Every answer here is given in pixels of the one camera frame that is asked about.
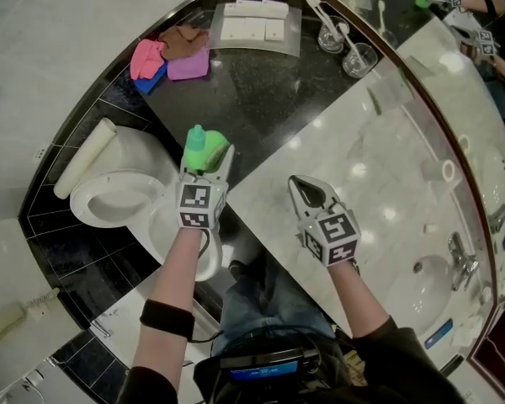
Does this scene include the person's dark shoe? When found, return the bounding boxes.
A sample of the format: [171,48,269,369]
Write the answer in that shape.
[228,259,247,282]

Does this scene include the white washbasin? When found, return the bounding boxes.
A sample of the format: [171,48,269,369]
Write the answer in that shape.
[412,253,455,337]

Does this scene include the group of white amenity boxes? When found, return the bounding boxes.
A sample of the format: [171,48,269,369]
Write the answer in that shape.
[220,0,290,42]

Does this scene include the blue rectangular sponge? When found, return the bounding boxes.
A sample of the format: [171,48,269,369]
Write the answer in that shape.
[423,318,454,351]

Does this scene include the pink cloth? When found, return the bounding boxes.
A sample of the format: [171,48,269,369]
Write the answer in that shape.
[130,39,167,80]

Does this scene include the chrome basin faucet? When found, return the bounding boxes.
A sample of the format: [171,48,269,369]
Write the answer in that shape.
[447,231,481,292]

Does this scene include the blue cloth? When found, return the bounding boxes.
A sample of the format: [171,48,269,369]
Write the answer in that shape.
[133,63,168,95]

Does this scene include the black chest-mounted device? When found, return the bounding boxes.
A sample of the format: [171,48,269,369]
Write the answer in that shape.
[218,346,321,385]

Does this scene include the clear acrylic tray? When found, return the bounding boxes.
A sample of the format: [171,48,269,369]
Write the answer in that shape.
[208,0,304,56]

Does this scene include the green cleaner bottle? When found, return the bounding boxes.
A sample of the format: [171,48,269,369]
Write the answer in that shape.
[183,129,231,174]

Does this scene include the beige wall telephone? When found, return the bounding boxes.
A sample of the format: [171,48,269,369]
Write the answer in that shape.
[0,287,61,344]

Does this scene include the wood-framed mirror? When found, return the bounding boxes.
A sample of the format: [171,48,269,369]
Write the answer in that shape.
[189,0,505,395]

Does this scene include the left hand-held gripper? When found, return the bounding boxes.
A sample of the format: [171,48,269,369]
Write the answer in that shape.
[176,143,236,231]

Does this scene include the person's blue jeans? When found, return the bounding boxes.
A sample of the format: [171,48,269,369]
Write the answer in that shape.
[212,258,336,357]

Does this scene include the person's left forearm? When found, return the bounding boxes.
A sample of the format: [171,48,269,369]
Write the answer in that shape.
[128,225,208,374]

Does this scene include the white toilet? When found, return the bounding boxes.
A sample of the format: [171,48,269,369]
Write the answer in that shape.
[69,124,225,284]

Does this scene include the person's right forearm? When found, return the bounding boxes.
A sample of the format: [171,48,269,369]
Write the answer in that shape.
[326,261,395,340]

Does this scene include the clear glass tumbler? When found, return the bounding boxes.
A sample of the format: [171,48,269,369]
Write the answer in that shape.
[343,42,378,79]
[318,14,351,54]

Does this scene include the person's black top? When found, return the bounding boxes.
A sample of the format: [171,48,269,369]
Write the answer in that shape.
[117,316,466,404]

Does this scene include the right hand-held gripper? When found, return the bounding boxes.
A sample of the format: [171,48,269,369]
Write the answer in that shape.
[288,174,362,269]

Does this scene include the white wrapped toothbrush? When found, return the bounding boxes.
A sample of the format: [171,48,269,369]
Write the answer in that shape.
[335,21,359,59]
[306,0,336,33]

